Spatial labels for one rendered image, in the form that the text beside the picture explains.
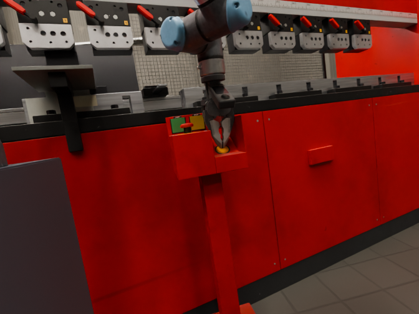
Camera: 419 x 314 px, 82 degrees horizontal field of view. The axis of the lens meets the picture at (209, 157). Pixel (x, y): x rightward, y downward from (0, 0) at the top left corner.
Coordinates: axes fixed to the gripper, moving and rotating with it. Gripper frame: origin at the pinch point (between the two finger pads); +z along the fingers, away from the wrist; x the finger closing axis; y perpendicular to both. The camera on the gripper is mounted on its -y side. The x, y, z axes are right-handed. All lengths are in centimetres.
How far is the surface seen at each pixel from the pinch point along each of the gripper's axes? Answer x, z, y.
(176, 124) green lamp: 12.0, -7.4, 9.4
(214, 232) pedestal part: 6.6, 25.5, -3.7
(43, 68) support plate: 44, -26, 2
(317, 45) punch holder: -72, -37, 50
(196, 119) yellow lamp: 5.1, -7.9, 9.4
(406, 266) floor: -87, 75, 11
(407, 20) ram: -154, -51, 67
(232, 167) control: -0.1, 5.7, -7.0
